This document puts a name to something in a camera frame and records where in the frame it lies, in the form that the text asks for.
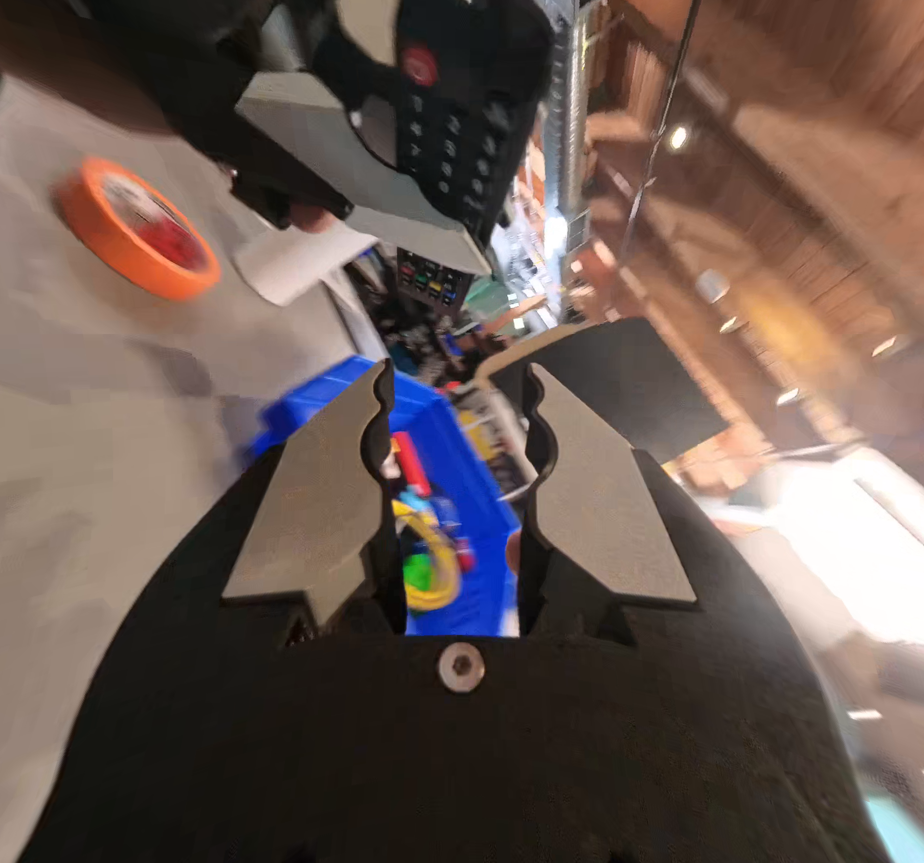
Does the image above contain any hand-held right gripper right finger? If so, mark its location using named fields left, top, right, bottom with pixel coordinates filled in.
left=520, top=362, right=701, bottom=630

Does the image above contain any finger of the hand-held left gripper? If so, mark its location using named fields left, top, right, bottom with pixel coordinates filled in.
left=330, top=0, right=402, bottom=77
left=234, top=72, right=495, bottom=276

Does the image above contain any white squeeze bottle black cap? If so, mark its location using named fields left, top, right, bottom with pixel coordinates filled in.
left=234, top=221, right=379, bottom=304

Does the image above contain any person's left hand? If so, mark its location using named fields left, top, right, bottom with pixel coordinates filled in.
left=289, top=202, right=345, bottom=237

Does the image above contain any orange tape roll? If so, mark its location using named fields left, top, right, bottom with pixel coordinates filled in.
left=55, top=159, right=222, bottom=301

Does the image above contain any studio light panel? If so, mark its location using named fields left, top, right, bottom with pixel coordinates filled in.
left=722, top=445, right=924, bottom=647

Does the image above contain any yellow cable coil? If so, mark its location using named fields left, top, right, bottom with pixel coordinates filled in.
left=398, top=502, right=463, bottom=616

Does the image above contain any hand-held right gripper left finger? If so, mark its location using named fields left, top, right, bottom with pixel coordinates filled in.
left=221, top=361, right=397, bottom=630

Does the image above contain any silver ceiling duct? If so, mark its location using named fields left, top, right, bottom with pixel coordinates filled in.
left=532, top=0, right=596, bottom=221

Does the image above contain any black remote control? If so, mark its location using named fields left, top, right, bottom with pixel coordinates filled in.
left=311, top=0, right=557, bottom=311

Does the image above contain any blue plastic bin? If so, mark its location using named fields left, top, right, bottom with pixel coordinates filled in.
left=253, top=358, right=521, bottom=636

